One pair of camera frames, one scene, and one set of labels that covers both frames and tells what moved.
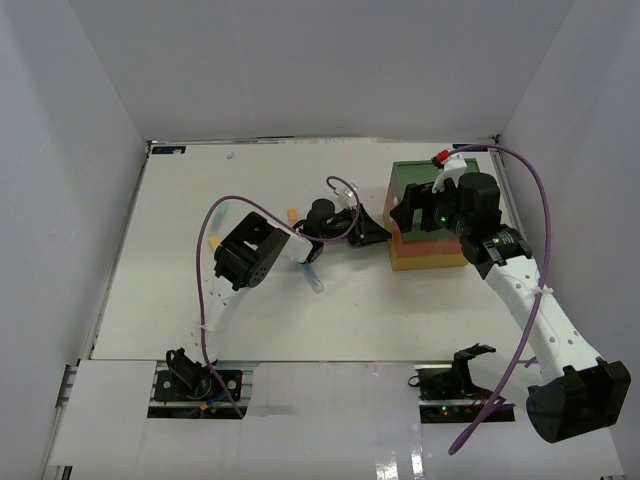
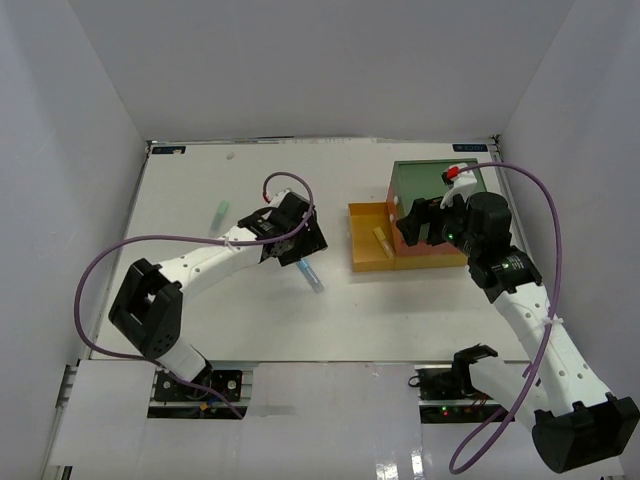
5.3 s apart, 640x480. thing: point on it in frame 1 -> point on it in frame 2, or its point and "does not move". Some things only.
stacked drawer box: x=420 y=248 does not move
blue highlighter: x=312 y=277 does not move
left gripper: x=366 y=230 -> x=313 y=242
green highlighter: x=219 y=215 does not move
